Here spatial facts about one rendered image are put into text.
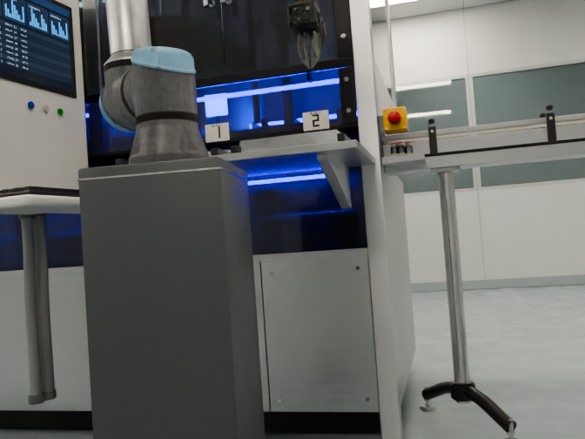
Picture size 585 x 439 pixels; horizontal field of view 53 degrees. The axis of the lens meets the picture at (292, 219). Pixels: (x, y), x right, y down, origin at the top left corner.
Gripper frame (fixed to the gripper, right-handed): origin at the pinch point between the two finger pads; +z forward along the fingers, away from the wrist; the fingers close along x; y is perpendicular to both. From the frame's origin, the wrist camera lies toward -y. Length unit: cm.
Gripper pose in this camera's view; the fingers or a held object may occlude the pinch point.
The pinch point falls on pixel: (311, 64)
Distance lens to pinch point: 160.3
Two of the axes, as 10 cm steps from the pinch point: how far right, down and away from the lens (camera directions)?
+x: 9.6, -0.8, -2.5
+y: -2.5, -0.2, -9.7
